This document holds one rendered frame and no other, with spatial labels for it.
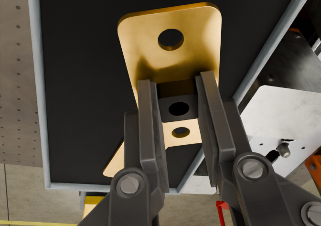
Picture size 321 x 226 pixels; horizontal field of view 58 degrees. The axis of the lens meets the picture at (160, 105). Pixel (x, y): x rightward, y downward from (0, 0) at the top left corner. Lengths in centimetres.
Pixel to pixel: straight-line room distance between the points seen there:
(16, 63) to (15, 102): 15
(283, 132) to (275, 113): 4
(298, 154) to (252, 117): 35
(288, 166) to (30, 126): 76
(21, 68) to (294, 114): 68
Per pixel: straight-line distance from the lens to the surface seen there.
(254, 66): 20
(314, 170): 73
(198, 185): 56
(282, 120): 35
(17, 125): 103
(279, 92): 31
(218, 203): 298
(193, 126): 15
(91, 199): 36
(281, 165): 69
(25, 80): 87
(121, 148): 25
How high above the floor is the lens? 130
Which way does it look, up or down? 42 degrees down
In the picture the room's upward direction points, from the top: 175 degrees clockwise
